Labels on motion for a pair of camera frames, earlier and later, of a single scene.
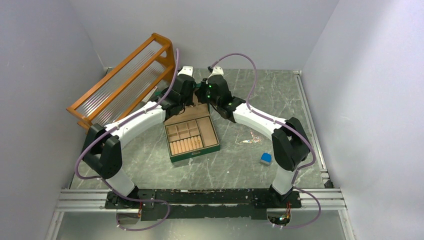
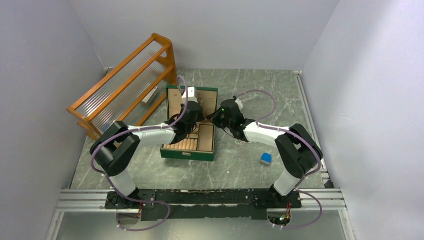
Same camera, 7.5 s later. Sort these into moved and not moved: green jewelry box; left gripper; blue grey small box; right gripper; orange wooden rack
Moved: right gripper; green jewelry box; left gripper
Not moved: orange wooden rack; blue grey small box
